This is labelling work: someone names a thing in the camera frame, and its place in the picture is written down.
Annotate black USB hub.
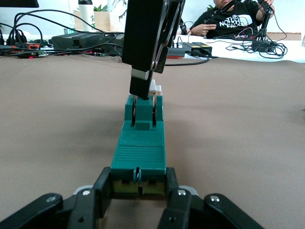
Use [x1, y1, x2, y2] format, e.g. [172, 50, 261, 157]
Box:
[166, 46, 186, 58]

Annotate black power adapter yellow label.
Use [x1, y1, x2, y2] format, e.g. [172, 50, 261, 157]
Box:
[182, 42, 203, 57]
[192, 42, 213, 56]

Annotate thin black stand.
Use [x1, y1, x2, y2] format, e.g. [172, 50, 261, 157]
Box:
[178, 18, 191, 36]

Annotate person's right hand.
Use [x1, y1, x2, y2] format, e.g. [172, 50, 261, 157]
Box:
[201, 22, 218, 33]

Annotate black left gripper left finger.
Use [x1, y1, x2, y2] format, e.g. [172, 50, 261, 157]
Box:
[0, 167, 113, 229]

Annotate small black ribbed electronics box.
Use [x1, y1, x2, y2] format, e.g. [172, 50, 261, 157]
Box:
[106, 34, 126, 56]

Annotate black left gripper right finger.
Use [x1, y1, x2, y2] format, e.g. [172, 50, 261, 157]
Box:
[157, 167, 265, 229]

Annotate tangled black cables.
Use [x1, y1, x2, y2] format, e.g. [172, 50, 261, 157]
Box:
[225, 39, 288, 59]

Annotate brown cardboard board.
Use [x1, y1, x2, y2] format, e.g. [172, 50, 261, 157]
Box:
[265, 31, 301, 41]

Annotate orange black tool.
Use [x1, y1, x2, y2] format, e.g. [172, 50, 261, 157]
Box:
[7, 40, 41, 52]

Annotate white bottle black cap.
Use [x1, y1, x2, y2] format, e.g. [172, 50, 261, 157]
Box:
[78, 0, 95, 32]

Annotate wooden box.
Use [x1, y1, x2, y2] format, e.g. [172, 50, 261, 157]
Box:
[72, 11, 125, 32]

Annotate brown table mat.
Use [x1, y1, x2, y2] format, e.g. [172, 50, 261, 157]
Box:
[0, 53, 305, 229]

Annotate red circuit board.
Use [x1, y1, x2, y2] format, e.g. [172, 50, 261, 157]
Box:
[234, 33, 254, 41]

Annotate green load switch white handle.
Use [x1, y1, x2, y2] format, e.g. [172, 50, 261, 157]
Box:
[111, 80, 167, 197]

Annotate black monitor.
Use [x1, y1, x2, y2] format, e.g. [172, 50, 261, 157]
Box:
[0, 0, 40, 8]

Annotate large black ribbed electronics box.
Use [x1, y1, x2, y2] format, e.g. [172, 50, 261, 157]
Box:
[51, 32, 107, 50]

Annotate black cable bundle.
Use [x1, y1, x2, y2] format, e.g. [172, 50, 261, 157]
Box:
[0, 9, 124, 58]

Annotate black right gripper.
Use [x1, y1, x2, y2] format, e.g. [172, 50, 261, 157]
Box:
[122, 0, 187, 98]

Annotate person in black T-shirt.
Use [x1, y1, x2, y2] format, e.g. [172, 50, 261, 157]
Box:
[190, 0, 276, 40]

